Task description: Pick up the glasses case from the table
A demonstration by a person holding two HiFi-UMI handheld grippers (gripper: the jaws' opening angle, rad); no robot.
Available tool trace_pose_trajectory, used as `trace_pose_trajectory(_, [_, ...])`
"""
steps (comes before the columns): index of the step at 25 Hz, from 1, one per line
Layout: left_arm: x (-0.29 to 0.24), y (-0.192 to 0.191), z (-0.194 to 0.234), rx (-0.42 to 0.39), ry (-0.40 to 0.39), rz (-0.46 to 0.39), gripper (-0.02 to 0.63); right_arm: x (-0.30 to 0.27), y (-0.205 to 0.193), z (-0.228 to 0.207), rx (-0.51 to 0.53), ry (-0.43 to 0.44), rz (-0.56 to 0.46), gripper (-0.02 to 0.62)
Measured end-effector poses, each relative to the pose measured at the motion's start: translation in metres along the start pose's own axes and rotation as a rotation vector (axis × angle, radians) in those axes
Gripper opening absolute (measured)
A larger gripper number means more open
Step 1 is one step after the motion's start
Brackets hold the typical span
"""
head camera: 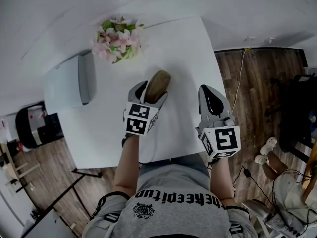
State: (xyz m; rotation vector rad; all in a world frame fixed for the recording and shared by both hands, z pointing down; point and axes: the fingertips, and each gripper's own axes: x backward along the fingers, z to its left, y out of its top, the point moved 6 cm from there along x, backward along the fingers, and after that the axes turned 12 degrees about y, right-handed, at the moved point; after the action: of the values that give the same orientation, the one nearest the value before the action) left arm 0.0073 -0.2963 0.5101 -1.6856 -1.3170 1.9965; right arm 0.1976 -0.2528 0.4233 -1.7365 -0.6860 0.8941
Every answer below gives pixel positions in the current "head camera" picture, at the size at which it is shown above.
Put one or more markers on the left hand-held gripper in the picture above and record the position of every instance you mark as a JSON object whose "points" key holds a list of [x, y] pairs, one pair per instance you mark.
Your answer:
{"points": [[138, 118]]}

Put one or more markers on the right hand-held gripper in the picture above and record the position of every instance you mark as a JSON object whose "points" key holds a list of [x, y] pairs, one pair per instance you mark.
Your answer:
{"points": [[223, 140]]}

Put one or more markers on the person's right forearm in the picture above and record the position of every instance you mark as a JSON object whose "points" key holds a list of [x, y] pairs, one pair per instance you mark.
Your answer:
{"points": [[221, 180]]}

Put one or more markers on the person's left forearm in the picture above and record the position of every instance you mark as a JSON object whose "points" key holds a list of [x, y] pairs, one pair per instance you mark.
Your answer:
{"points": [[126, 167]]}

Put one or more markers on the pink flower plant pot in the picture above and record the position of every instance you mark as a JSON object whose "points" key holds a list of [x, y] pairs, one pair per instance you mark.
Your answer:
{"points": [[116, 40]]}

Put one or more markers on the white grey box appliance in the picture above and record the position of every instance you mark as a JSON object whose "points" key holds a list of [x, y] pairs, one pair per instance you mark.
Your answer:
{"points": [[64, 83]]}

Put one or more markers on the black chair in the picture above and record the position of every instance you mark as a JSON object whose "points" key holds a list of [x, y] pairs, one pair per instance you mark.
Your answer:
{"points": [[297, 108]]}

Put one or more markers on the black box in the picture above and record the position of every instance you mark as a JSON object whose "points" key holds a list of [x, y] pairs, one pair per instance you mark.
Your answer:
{"points": [[52, 126]]}

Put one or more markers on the grey printed t-shirt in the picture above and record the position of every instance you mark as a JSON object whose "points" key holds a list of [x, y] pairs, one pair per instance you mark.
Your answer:
{"points": [[178, 207]]}

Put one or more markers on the silver metallic chair part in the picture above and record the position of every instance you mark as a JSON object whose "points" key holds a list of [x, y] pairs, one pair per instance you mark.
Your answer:
{"points": [[257, 211]]}

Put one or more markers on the black round appliance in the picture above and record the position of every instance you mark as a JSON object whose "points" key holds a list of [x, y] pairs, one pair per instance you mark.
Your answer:
{"points": [[24, 128]]}

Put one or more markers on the wooden rack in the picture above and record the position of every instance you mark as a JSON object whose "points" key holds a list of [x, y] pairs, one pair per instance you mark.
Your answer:
{"points": [[26, 170]]}

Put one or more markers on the white side table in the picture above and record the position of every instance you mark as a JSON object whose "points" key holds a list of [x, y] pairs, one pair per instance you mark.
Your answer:
{"points": [[49, 225]]}

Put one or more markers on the white wall socket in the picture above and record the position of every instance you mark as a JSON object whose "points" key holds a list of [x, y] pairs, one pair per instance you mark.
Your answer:
{"points": [[269, 40]]}

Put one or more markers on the black metal table frame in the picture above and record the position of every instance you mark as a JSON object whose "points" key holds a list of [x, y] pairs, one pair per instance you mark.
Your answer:
{"points": [[85, 173]]}

